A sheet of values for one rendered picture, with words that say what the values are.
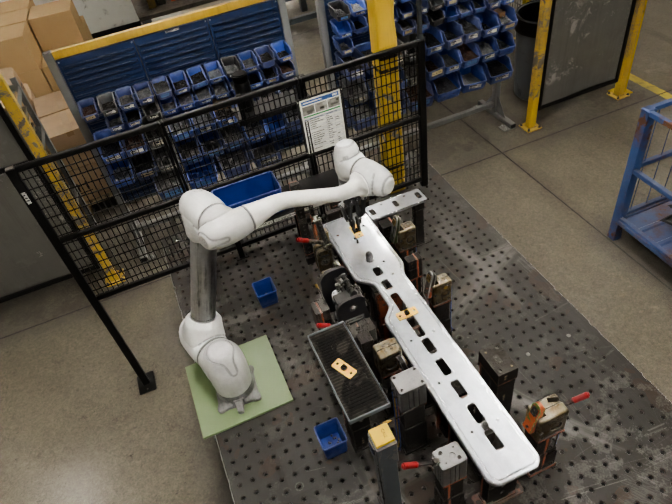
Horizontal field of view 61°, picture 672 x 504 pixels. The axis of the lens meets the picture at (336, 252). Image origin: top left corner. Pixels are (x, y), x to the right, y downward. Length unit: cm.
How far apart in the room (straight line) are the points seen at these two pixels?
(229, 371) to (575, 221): 272
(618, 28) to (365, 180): 353
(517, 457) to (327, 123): 170
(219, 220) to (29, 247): 233
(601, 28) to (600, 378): 328
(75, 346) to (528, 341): 278
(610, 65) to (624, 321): 250
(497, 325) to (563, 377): 34
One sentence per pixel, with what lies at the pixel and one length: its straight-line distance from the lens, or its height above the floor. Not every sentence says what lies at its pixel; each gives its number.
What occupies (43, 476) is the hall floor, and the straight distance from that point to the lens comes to 357.
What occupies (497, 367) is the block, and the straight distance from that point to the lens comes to 203.
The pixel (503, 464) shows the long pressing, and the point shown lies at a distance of 189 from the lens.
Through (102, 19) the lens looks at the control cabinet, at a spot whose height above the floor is 24.
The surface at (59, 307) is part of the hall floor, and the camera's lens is 436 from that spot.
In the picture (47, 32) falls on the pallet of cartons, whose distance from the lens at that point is 628.
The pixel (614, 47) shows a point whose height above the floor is 47.
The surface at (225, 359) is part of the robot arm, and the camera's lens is 225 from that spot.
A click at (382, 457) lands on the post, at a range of 178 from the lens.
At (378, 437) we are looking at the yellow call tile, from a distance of 174.
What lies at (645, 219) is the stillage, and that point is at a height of 16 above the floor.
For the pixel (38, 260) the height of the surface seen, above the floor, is 36.
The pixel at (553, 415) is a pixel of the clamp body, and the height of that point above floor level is 106.
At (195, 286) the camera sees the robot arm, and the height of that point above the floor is 117.
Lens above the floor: 269
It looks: 43 degrees down
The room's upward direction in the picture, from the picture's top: 10 degrees counter-clockwise
